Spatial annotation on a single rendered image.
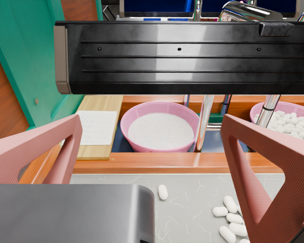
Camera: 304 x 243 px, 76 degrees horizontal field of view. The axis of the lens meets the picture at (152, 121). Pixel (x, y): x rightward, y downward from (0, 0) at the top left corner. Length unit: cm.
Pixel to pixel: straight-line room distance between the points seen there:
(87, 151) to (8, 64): 26
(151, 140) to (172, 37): 44
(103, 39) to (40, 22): 39
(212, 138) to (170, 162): 28
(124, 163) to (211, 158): 23
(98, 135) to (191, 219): 33
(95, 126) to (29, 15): 32
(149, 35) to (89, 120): 47
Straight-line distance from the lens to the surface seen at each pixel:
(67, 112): 68
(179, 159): 53
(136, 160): 52
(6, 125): 47
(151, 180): 51
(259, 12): 29
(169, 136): 64
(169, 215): 47
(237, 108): 85
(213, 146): 72
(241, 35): 25
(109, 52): 23
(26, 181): 42
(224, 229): 45
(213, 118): 80
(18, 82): 48
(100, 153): 54
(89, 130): 62
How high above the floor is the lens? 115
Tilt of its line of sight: 36 degrees down
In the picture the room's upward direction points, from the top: straight up
